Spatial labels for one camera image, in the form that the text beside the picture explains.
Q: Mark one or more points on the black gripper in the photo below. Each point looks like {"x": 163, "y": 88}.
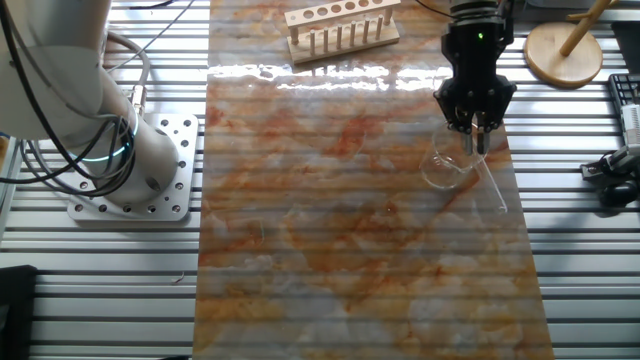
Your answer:
{"x": 475, "y": 55}

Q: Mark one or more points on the clear glass beaker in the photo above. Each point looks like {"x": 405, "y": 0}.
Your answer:
{"x": 447, "y": 170}

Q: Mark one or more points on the clear glass test tube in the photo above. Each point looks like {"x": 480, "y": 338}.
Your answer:
{"x": 492, "y": 185}

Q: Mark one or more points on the wooden test tube rack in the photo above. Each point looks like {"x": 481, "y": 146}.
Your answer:
{"x": 345, "y": 50}

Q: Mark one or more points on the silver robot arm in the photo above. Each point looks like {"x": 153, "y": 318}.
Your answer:
{"x": 60, "y": 75}

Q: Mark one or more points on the wooden stand with round base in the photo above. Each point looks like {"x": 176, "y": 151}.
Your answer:
{"x": 570, "y": 60}

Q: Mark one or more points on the black keyboard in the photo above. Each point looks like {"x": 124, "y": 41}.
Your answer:
{"x": 625, "y": 90}

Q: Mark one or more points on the black box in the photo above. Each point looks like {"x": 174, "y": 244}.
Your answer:
{"x": 627, "y": 47}

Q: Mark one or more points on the orange marble pattern mat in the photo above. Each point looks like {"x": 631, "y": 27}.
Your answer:
{"x": 350, "y": 260}

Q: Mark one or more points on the grey corrugated conduit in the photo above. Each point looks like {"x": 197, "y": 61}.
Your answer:
{"x": 145, "y": 70}

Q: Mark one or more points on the small curled scrap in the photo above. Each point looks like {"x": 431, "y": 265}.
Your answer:
{"x": 178, "y": 278}

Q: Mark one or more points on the black camera clamp mount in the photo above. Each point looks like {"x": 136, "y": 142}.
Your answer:
{"x": 617, "y": 192}

